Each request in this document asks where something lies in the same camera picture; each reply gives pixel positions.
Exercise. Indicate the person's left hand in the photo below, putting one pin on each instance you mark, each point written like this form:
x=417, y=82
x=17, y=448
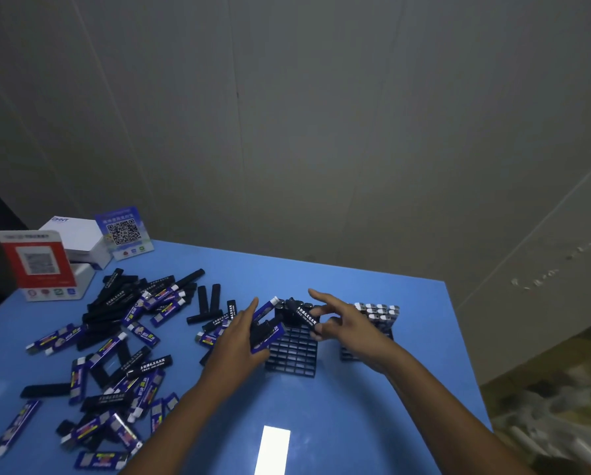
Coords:
x=231, y=356

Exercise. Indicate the person's right hand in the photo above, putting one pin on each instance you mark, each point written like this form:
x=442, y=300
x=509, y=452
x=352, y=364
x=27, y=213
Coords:
x=359, y=336

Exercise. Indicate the black grid tray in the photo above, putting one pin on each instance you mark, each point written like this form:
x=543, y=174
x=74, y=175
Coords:
x=347, y=353
x=295, y=356

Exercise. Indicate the row of blue lighters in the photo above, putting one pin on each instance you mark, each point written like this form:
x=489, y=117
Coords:
x=382, y=314

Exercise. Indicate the blue silver-capped lighter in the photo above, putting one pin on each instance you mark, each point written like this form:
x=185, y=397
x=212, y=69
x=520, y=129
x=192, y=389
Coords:
x=270, y=337
x=265, y=309

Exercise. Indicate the black white-printed lighter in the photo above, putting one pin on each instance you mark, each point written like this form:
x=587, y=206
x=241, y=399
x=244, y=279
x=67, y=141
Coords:
x=302, y=314

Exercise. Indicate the row of black lighters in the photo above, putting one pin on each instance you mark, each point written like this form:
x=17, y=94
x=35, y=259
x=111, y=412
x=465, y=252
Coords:
x=283, y=314

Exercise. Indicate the pile of mixed lighters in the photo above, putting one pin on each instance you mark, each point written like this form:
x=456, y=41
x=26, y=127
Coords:
x=117, y=301

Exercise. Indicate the person's right forearm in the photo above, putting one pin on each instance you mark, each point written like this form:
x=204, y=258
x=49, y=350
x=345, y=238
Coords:
x=453, y=425

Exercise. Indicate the person's left forearm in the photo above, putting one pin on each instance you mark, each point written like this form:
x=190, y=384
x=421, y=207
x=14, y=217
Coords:
x=171, y=435

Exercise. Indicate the blue code sign stand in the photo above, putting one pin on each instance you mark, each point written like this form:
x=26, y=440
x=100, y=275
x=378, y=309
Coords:
x=124, y=232

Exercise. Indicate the white cardboard box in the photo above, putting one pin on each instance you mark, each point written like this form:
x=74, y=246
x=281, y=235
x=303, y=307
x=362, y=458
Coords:
x=78, y=232

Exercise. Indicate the red code sign stand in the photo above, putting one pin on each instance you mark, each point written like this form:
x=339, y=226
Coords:
x=43, y=262

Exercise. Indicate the crumpled clear plastic bags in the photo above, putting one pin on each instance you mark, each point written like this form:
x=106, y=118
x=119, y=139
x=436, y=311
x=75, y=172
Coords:
x=557, y=430

